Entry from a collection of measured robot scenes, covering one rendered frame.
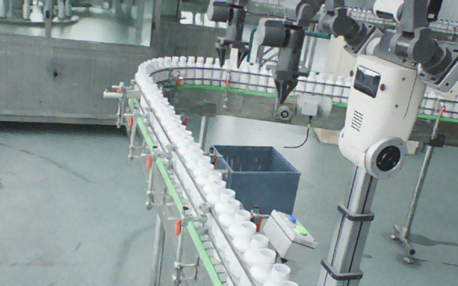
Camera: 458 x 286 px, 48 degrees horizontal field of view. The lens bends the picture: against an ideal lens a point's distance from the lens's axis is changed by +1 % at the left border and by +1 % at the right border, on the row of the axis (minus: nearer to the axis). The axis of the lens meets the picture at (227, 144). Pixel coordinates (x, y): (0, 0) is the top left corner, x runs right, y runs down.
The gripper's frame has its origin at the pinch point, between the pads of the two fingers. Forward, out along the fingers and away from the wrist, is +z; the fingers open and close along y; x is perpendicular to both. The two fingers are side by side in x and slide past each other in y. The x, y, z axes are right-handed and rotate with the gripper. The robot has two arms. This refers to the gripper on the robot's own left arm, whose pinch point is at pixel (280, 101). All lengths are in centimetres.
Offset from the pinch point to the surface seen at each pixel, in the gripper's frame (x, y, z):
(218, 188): -3.6, -15.0, 24.9
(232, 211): -15.5, -14.8, 25.8
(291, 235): -22.8, -0.7, 28.7
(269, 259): -39.3, -14.1, 24.6
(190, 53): 536, 116, 86
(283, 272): -42, -12, 26
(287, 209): 54, 40, 62
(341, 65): 352, 233, 48
